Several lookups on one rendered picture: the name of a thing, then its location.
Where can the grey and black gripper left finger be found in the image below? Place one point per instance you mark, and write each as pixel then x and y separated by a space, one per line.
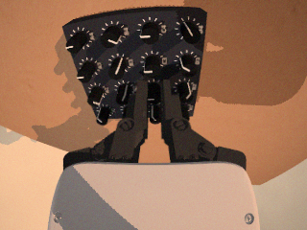
pixel 123 144

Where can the black knob box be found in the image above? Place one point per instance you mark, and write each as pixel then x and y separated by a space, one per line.
pixel 177 36

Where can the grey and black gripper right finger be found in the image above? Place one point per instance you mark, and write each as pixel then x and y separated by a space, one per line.
pixel 188 145

